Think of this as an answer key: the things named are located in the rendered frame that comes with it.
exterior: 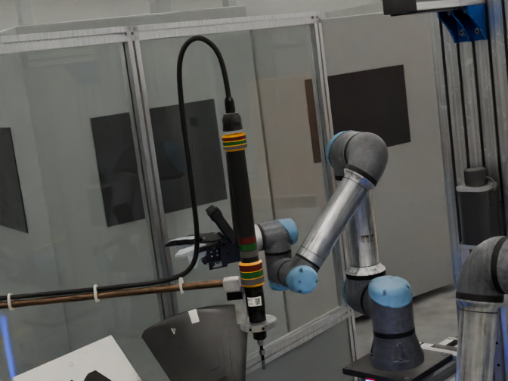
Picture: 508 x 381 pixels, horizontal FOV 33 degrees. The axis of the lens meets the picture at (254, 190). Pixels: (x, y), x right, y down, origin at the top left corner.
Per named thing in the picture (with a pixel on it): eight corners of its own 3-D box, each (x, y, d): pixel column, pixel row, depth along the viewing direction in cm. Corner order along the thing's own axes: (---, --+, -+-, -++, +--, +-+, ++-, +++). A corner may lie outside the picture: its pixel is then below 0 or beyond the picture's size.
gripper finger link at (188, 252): (183, 275, 223) (209, 264, 229) (180, 254, 221) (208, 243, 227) (175, 273, 225) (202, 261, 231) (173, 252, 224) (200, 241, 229)
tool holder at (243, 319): (227, 335, 159) (221, 284, 157) (231, 323, 166) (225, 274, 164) (276, 330, 158) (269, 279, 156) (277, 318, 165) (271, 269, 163)
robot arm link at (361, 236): (364, 325, 243) (342, 134, 234) (341, 312, 257) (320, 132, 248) (401, 316, 247) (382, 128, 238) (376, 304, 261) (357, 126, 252)
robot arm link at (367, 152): (410, 149, 230) (314, 305, 224) (390, 147, 240) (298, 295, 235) (379, 125, 226) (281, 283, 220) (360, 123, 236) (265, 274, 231)
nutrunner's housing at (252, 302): (249, 343, 160) (216, 99, 153) (251, 336, 164) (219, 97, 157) (270, 341, 160) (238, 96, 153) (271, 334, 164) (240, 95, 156)
